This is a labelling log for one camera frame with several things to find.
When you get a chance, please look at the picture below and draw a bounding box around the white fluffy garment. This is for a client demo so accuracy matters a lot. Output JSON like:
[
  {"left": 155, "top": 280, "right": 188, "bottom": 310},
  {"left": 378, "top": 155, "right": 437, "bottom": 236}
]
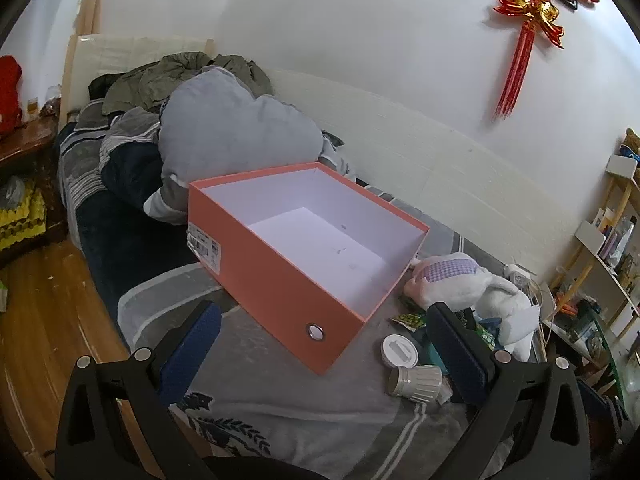
[{"left": 474, "top": 275, "right": 540, "bottom": 362}]

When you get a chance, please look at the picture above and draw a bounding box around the pink cardboard storage box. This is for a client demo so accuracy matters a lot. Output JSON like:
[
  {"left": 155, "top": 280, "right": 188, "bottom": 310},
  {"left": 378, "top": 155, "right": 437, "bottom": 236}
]
[{"left": 188, "top": 162, "right": 430, "bottom": 375}]

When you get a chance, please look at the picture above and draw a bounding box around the green glass table top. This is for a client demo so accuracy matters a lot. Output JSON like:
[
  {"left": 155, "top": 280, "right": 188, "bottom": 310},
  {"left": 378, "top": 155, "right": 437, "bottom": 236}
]
[{"left": 580, "top": 310, "right": 639, "bottom": 430}]

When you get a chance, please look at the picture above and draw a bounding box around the white ribbed cup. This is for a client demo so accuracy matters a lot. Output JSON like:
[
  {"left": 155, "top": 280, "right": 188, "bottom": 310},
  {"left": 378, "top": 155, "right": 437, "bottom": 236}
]
[{"left": 387, "top": 365, "right": 442, "bottom": 403}]

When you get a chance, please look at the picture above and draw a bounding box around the white power strip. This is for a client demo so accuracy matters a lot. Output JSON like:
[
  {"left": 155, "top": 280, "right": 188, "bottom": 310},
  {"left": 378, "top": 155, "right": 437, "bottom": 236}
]
[{"left": 503, "top": 263, "right": 532, "bottom": 287}]

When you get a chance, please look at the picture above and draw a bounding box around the grey bed blanket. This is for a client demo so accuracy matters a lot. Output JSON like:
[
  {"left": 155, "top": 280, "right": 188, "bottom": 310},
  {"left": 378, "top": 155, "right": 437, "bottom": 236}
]
[{"left": 114, "top": 209, "right": 468, "bottom": 479}]

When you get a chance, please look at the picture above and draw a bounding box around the white round lid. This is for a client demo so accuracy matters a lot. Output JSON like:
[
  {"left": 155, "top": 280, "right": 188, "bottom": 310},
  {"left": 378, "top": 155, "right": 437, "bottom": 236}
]
[{"left": 381, "top": 334, "right": 420, "bottom": 368}]

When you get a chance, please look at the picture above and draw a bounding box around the green snack packet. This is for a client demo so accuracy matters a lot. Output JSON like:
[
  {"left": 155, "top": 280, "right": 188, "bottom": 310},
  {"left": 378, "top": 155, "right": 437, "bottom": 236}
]
[{"left": 390, "top": 313, "right": 426, "bottom": 333}]

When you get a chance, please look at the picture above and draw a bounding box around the wooden shelf unit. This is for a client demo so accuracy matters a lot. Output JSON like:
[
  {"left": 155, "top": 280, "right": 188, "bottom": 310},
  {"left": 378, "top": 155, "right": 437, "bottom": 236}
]
[{"left": 542, "top": 128, "right": 639, "bottom": 341}]

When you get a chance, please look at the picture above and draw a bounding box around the yellow egg carton stack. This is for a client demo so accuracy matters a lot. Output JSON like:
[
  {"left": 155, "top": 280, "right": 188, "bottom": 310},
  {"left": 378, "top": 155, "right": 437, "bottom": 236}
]
[{"left": 0, "top": 179, "right": 47, "bottom": 250}]

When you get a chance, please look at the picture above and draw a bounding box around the grey striped clothing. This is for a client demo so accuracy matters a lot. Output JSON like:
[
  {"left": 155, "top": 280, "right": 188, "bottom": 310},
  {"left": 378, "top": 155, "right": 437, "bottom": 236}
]
[{"left": 58, "top": 99, "right": 160, "bottom": 249}]

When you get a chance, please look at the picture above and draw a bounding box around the dark wooden nightstand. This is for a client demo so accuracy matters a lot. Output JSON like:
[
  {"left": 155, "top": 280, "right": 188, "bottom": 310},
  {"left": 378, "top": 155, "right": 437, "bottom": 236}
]
[{"left": 1, "top": 117, "right": 66, "bottom": 266}]

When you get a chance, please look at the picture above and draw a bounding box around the grey heart pillow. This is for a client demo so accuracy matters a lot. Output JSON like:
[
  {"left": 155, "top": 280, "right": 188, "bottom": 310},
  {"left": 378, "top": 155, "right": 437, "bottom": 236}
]
[{"left": 143, "top": 65, "right": 327, "bottom": 219}]

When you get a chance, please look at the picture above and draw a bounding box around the red plush toy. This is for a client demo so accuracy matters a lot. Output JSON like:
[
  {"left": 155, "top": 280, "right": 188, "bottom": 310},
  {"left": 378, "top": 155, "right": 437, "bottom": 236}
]
[{"left": 0, "top": 55, "right": 23, "bottom": 136}]

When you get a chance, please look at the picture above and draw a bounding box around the olive green jacket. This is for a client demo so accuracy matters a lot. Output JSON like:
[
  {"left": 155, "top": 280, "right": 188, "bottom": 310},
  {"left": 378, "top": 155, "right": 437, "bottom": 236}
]
[{"left": 88, "top": 51, "right": 273, "bottom": 115}]

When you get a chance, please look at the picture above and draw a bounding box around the red Chinese knot ornament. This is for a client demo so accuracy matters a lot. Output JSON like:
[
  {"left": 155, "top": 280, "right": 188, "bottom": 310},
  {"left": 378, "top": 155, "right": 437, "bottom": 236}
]
[{"left": 494, "top": 0, "right": 599, "bottom": 117}]

